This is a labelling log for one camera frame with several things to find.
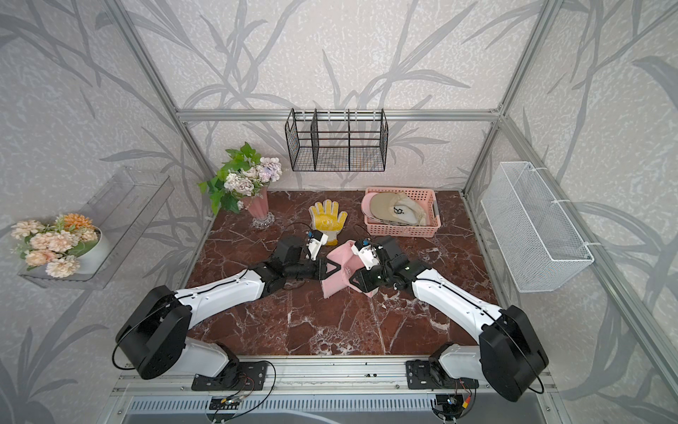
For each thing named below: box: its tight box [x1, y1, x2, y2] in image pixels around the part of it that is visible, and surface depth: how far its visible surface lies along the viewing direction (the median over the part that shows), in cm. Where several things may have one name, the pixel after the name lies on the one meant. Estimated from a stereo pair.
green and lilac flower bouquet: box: [198, 141, 283, 216], surface depth 86 cm
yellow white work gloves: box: [308, 198, 349, 246], surface depth 113 cm
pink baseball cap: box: [320, 240, 373, 299], surface depth 84 cm
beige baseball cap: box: [369, 191, 427, 228], surface depth 110 cm
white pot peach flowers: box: [10, 212, 104, 279], surface depth 51 cm
